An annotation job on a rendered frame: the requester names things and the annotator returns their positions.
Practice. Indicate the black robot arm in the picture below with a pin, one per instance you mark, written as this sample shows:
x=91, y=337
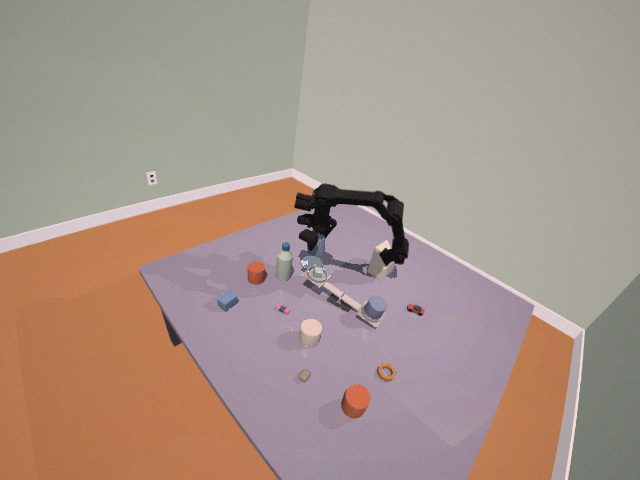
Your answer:
x=326, y=196

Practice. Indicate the orange ring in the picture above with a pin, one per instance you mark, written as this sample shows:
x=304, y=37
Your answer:
x=383, y=376

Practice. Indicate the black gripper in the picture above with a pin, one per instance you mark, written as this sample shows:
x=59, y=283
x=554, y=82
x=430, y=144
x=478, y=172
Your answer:
x=320, y=225

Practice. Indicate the small red toy car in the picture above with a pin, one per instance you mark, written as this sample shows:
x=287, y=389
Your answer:
x=417, y=309

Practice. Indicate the beige cylinder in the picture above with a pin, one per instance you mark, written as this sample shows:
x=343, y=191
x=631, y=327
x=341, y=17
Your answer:
x=310, y=332

